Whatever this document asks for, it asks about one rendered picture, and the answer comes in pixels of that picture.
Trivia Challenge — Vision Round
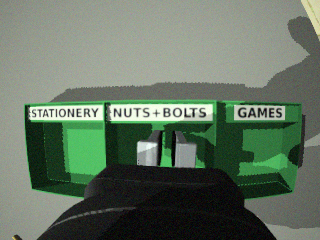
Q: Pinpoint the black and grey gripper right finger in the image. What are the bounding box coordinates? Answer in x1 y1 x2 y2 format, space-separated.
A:
171 131 197 168

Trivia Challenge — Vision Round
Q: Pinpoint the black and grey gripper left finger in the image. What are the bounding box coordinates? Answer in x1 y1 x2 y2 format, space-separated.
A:
137 130 163 166

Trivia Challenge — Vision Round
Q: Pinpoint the green three-compartment bin rack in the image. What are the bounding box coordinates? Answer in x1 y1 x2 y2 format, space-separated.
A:
24 100 302 200

